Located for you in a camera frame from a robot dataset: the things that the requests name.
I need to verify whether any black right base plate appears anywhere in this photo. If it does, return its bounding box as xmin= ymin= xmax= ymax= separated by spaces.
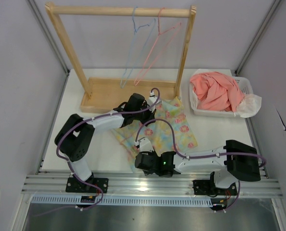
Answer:
xmin=193 ymin=180 xmax=237 ymax=197

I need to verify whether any blue wire hanger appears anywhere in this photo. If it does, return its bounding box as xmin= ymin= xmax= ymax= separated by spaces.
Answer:
xmin=119 ymin=6 xmax=157 ymax=88

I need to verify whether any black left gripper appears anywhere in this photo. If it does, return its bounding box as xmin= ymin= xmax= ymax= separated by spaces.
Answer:
xmin=133 ymin=103 xmax=156 ymax=127

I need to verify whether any aluminium mounting rail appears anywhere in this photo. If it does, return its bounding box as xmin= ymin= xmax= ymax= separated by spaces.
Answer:
xmin=22 ymin=171 xmax=283 ymax=199

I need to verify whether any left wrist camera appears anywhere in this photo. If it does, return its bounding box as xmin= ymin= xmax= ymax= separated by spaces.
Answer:
xmin=147 ymin=95 xmax=161 ymax=113

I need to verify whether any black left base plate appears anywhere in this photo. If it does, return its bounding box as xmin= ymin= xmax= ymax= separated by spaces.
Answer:
xmin=65 ymin=177 xmax=109 ymax=193

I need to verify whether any pink wire hanger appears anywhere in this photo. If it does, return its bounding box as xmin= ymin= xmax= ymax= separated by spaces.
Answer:
xmin=116 ymin=124 xmax=146 ymax=147
xmin=134 ymin=8 xmax=182 ymax=86

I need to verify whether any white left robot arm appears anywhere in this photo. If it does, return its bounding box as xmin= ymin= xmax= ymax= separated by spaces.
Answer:
xmin=54 ymin=91 xmax=160 ymax=193

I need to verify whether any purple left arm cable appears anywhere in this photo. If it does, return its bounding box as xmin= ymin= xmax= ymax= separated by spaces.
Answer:
xmin=32 ymin=88 xmax=161 ymax=217

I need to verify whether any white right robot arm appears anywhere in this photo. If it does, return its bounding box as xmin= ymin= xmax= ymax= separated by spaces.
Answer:
xmin=135 ymin=138 xmax=265 ymax=194

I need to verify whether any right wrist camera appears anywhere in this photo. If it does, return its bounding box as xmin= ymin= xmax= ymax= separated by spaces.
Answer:
xmin=135 ymin=137 xmax=155 ymax=153

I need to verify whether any wooden hanger rack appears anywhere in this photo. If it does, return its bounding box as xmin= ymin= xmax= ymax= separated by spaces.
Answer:
xmin=45 ymin=2 xmax=197 ymax=113

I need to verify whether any coral pink garment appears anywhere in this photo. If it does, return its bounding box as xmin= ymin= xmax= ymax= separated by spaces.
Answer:
xmin=190 ymin=72 xmax=245 ymax=112

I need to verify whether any white slotted cable duct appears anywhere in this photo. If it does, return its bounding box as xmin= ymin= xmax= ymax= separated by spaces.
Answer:
xmin=31 ymin=194 xmax=219 ymax=207

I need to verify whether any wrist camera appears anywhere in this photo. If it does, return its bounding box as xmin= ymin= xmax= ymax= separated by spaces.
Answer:
xmin=147 ymin=95 xmax=161 ymax=113
xmin=135 ymin=137 xmax=155 ymax=153

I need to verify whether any white sheer garment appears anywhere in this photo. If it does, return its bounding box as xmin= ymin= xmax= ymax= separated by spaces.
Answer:
xmin=234 ymin=94 xmax=262 ymax=118

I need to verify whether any white plastic laundry basket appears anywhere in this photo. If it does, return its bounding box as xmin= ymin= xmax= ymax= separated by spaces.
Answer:
xmin=189 ymin=77 xmax=253 ymax=118

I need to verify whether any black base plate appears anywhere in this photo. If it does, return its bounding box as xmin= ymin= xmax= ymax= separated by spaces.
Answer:
xmin=65 ymin=177 xmax=109 ymax=193
xmin=193 ymin=180 xmax=237 ymax=197

